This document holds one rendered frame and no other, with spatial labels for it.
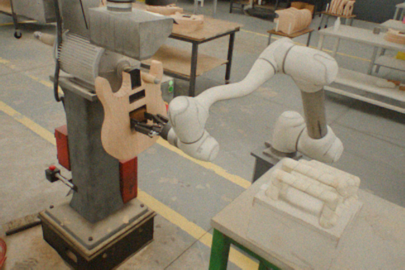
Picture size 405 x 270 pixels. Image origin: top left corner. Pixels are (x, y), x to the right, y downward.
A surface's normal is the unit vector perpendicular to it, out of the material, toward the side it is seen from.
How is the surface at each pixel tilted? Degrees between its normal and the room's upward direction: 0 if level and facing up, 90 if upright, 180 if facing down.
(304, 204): 0
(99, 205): 81
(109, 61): 86
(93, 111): 90
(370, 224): 0
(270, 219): 90
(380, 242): 0
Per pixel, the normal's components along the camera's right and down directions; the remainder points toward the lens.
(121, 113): 0.79, 0.31
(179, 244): 0.08, -0.89
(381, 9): -0.62, 0.30
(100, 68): 0.40, 0.37
